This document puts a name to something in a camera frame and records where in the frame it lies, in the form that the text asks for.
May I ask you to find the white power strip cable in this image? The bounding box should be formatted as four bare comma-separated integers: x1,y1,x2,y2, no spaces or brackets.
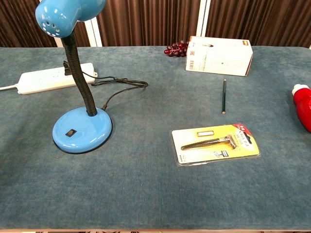
0,83,19,91

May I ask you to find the blue gooseneck desk lamp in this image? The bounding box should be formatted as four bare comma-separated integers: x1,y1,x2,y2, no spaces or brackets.
35,0,113,154

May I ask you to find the brown pleated curtain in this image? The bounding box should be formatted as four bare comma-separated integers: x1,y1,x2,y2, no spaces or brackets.
0,0,311,49

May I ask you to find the razor in yellow blister pack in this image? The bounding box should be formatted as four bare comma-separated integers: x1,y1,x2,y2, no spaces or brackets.
171,123,261,166

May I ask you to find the white power strip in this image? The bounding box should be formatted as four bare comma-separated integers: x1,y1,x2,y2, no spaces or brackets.
17,62,98,95

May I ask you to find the blue-grey table cloth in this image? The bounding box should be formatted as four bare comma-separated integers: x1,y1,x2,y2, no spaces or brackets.
0,45,311,231

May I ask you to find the red and white plastic bottle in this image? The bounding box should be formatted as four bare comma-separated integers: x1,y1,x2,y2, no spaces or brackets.
292,83,311,133

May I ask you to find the white cardboard box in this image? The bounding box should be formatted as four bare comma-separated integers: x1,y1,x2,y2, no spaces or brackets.
185,35,254,77

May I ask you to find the black lamp power cord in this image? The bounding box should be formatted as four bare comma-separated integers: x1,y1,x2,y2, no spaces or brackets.
63,60,149,111

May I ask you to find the red plastic grape bunch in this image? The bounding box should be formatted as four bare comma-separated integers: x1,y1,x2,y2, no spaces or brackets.
164,40,190,58

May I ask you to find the dark green pencil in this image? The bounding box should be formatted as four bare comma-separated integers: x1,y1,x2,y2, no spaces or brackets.
221,78,227,115

